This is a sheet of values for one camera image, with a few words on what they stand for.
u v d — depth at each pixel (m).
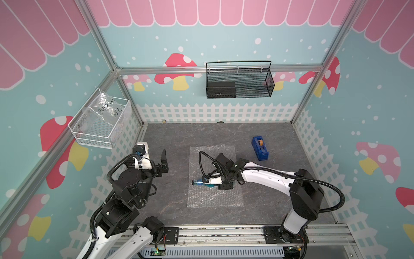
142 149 0.48
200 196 0.86
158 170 0.48
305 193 0.45
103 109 0.72
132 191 0.42
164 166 0.56
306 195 0.45
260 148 1.00
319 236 0.76
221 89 0.91
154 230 0.64
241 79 0.94
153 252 0.73
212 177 0.73
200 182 0.77
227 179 0.63
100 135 0.61
